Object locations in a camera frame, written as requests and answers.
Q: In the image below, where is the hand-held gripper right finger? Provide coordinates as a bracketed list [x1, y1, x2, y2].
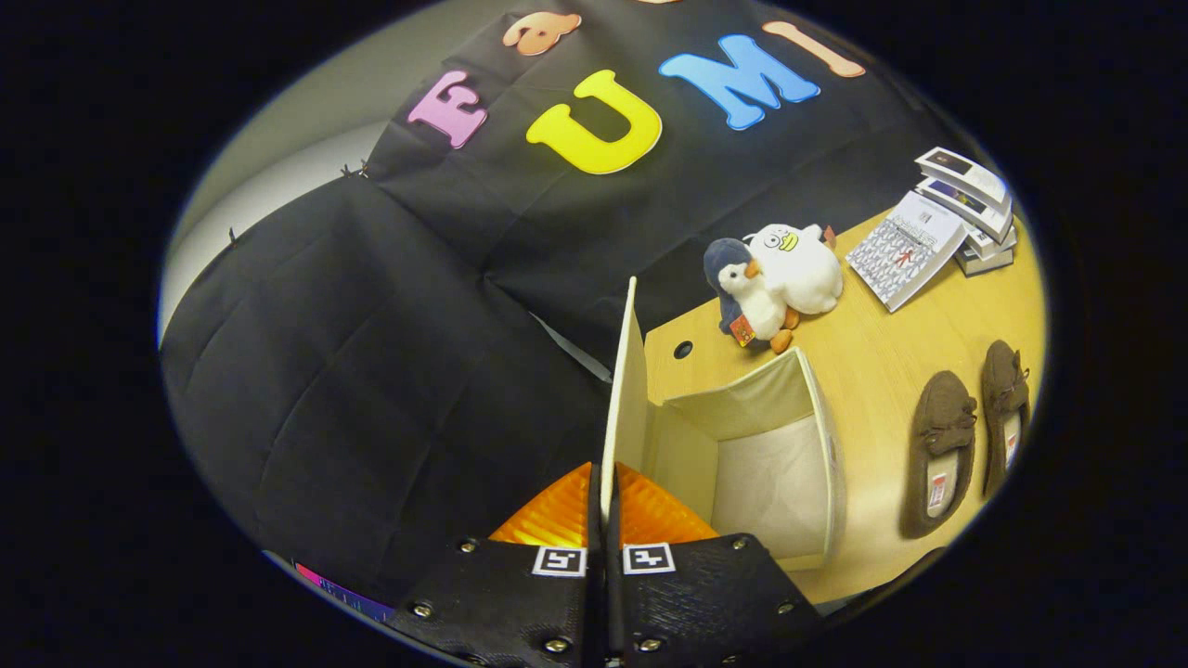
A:
[605, 461, 823, 668]

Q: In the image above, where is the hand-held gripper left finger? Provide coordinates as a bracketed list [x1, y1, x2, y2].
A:
[385, 461, 606, 668]

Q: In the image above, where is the beige fabric storage box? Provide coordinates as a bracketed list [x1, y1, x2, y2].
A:
[599, 276, 847, 573]

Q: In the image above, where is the brown fuzzy shoe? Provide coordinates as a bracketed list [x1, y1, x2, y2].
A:
[980, 340, 1032, 499]
[898, 370, 979, 540]

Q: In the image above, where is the purple printed strip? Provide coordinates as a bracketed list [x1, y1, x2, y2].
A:
[293, 560, 398, 624]

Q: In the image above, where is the black backdrop cloth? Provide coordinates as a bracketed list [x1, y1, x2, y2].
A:
[160, 0, 975, 623]

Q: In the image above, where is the penguin plush toy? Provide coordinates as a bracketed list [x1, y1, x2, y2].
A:
[703, 238, 801, 355]

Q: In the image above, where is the white duck plush toy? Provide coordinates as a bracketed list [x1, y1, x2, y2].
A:
[742, 223, 846, 316]

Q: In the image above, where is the grey patterned cover book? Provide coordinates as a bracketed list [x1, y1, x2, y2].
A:
[845, 190, 968, 314]

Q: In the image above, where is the dark grey book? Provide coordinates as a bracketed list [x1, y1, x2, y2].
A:
[954, 243, 1015, 277]

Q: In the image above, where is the white book with black letters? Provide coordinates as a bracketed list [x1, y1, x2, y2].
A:
[961, 223, 1019, 261]

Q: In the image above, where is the white book with blue picture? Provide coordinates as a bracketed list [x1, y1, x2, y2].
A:
[917, 176, 1014, 244]

